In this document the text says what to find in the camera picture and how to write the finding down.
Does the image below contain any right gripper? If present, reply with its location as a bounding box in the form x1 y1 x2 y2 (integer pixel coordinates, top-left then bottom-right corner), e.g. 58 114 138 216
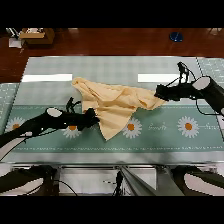
154 83 196 103

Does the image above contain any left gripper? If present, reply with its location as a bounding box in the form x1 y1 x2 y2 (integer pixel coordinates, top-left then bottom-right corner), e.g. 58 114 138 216
77 107 101 131

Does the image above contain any pale yellow shirt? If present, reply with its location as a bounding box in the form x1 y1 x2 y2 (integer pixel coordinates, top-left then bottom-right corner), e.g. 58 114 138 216
71 76 168 142

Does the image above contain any blue round object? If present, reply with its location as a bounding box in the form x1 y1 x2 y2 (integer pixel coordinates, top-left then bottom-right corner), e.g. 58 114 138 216
168 31 185 43

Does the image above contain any cardboard box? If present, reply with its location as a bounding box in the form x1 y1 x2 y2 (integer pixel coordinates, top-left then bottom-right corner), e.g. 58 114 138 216
18 27 56 46

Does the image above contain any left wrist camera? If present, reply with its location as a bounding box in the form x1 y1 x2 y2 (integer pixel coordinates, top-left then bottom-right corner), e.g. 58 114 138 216
65 96 83 115

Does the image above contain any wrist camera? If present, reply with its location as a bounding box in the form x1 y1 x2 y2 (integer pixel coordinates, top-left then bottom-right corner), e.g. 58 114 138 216
176 61 192 85
65 96 83 115

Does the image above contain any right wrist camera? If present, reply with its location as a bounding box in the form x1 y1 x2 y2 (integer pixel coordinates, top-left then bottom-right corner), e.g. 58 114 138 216
176 61 192 85

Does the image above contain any black cable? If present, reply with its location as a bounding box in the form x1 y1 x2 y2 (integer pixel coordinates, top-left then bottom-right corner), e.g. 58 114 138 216
194 95 222 117
53 179 78 197

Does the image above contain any silver frame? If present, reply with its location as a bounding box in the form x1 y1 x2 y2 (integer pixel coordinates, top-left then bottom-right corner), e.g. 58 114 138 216
0 161 224 197

